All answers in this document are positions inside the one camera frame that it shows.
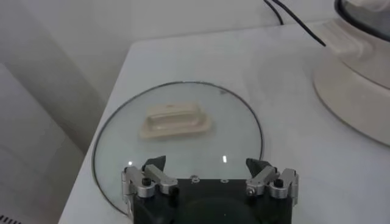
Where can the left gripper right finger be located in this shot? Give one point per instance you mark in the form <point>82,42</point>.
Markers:
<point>263,178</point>

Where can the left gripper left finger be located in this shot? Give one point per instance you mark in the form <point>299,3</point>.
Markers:
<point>158,178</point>

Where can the white cabinet with vent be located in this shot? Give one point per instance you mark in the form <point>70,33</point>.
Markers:
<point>30,170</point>

